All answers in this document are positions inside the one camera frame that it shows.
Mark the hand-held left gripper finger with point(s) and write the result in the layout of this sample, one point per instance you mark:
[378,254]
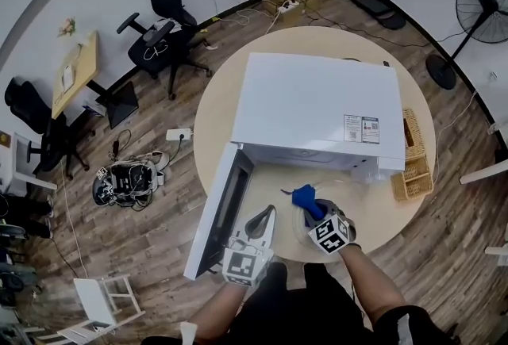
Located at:
[272,228]
[250,222]

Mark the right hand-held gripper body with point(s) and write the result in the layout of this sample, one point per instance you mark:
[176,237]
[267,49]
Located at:
[331,234]

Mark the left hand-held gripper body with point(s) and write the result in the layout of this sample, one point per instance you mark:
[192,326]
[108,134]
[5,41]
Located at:
[242,266]

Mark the blue cloth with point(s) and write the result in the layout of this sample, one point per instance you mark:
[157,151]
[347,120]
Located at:
[303,196]

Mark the person's right forearm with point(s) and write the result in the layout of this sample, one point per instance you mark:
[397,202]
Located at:
[369,284]

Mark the person's left forearm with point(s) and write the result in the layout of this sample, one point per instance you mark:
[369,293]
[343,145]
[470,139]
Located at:
[222,307]

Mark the white microwave oven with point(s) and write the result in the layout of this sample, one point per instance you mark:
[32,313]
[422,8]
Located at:
[309,97]

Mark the wicker basket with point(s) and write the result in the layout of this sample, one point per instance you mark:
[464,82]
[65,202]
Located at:
[414,177]

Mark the white wooden chair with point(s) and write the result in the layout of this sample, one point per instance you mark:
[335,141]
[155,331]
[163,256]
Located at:
[99,300]

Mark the blue and white box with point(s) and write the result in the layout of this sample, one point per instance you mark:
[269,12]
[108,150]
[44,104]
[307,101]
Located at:
[94,109]

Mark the black mat pile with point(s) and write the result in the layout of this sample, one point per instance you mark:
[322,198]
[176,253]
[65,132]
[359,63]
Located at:
[373,2]

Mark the white desk phone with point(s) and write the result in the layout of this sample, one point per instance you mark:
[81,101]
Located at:
[68,77]

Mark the black standing fan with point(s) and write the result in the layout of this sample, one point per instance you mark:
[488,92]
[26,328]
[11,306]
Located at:
[482,6]

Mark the small flower bunch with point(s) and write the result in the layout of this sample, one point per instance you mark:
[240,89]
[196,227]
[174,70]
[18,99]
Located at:
[66,27]

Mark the wooden pedestal table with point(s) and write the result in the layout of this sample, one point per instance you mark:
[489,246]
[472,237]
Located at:
[77,73]

